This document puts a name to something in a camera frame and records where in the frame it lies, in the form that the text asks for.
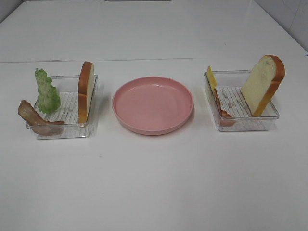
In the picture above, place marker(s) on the bread slice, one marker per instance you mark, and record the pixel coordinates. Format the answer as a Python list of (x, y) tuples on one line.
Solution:
[(263, 81), (85, 90)]

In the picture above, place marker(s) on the green lettuce leaf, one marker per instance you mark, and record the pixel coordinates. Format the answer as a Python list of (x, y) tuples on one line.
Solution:
[(48, 97)]

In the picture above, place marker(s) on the pink round plate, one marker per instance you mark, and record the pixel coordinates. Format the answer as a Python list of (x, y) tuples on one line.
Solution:
[(152, 105)]

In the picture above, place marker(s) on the clear right plastic tray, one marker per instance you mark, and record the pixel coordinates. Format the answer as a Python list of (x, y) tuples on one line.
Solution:
[(228, 87)]

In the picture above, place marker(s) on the clear left plastic tray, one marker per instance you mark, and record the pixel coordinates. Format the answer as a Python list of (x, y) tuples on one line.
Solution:
[(67, 87)]

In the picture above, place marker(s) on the yellow cheese slice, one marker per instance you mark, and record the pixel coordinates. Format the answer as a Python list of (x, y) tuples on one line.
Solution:
[(211, 78)]

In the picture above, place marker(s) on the clear plastic tray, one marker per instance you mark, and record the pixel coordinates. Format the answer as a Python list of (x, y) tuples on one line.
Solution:
[(228, 87), (67, 87)]

